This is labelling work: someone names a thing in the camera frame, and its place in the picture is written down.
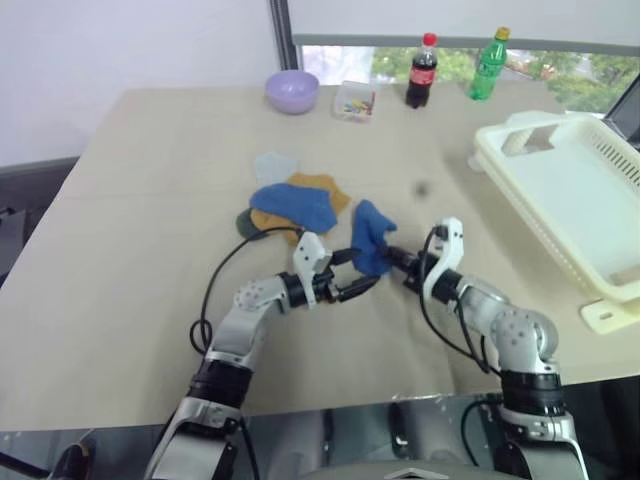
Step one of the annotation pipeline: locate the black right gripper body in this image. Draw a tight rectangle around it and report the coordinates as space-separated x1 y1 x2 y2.
398 251 437 295

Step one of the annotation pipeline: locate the clear box of colourful clips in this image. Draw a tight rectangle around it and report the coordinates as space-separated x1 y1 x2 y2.
332 79 378 124

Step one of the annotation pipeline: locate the purple plastic bowl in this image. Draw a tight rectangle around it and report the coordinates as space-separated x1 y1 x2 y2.
264 69 321 117

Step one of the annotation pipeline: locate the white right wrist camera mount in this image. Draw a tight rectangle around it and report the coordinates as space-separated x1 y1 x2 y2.
423 216 465 302

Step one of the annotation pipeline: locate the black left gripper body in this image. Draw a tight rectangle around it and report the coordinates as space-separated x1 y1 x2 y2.
313 251 352 305

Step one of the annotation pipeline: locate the grey robot torso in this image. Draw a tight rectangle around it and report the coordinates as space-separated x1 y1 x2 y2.
299 451 501 480

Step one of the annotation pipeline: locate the cream plastic basket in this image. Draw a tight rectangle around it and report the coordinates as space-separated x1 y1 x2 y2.
472 111 640 307

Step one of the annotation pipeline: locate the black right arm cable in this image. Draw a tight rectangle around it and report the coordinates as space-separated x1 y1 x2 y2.
418 225 494 375

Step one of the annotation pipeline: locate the dark window frame post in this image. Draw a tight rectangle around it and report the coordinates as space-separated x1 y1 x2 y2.
268 0 302 72

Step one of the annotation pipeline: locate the mustard sock with grey toe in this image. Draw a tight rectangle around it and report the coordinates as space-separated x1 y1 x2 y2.
234 171 353 247

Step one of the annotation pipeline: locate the dark laptop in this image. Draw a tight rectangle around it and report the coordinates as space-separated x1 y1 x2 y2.
602 88 640 151

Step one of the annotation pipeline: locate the dark shoe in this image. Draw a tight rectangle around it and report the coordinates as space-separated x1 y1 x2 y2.
49 428 98 480

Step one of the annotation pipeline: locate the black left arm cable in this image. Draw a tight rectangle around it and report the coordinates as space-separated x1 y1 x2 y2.
189 225 307 357

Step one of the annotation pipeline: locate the green soda bottle yellow cap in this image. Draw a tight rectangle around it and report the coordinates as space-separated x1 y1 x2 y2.
467 26 512 103

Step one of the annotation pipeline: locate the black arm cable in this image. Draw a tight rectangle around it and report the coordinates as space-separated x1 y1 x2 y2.
189 225 307 357
418 225 494 375

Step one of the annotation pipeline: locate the cola bottle with red cap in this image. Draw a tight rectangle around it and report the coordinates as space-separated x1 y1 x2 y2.
404 32 441 110

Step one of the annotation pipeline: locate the grey roller blind bar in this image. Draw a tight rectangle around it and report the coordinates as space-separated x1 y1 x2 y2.
292 33 640 59

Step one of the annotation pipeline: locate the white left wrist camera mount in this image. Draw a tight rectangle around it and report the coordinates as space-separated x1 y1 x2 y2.
292 231 334 307

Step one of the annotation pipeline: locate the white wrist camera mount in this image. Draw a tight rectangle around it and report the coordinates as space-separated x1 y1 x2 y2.
423 216 465 302
292 231 334 307

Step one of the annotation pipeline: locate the pale blue sock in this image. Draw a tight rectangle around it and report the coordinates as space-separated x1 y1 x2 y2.
254 151 301 187

